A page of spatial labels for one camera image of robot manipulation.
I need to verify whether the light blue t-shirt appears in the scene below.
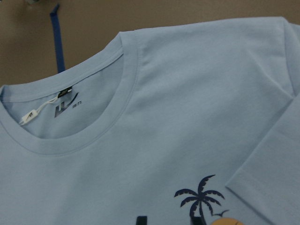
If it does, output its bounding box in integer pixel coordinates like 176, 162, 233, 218
0, 17, 300, 225

